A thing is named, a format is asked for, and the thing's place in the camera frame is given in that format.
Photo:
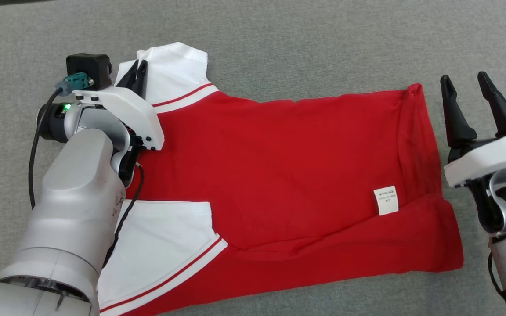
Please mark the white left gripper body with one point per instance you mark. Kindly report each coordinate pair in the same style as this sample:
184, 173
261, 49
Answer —
125, 114

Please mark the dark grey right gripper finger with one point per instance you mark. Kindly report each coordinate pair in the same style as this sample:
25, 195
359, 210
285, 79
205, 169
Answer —
457, 118
501, 114

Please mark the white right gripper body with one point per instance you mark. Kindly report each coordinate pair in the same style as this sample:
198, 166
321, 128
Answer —
486, 160

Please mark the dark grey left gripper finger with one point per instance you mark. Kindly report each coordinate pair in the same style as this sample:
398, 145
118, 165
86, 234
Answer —
143, 81
130, 77

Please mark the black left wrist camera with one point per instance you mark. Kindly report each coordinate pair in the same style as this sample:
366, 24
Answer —
88, 68

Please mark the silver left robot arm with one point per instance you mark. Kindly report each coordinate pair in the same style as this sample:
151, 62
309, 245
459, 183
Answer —
77, 197

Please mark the red and white T-shirt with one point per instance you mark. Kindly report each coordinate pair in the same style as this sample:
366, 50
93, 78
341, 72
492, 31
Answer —
279, 166

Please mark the teal left camera connector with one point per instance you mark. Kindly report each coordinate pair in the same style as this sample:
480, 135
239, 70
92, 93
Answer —
75, 81

